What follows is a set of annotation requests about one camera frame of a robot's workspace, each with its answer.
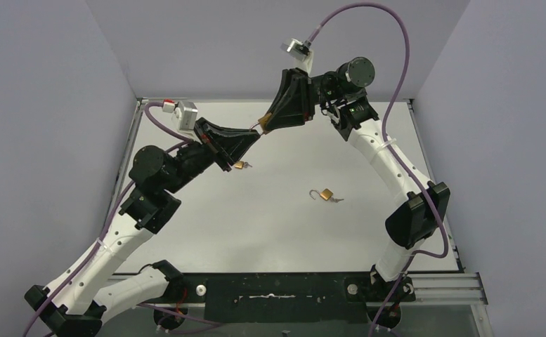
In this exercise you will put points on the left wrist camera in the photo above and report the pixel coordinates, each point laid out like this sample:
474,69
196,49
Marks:
183,115

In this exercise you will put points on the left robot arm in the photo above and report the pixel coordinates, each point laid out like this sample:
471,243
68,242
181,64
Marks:
80,301

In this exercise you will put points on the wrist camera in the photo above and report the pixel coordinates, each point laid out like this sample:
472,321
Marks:
183,115
301,53

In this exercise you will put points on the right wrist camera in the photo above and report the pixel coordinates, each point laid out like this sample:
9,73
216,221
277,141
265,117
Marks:
301,53

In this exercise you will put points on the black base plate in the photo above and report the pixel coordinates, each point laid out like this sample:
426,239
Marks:
295,297

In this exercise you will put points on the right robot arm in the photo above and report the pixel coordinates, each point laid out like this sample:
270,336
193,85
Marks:
416,227

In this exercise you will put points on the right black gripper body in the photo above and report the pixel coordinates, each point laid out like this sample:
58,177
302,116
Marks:
316,85

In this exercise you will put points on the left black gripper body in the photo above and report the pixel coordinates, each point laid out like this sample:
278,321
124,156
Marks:
211,144

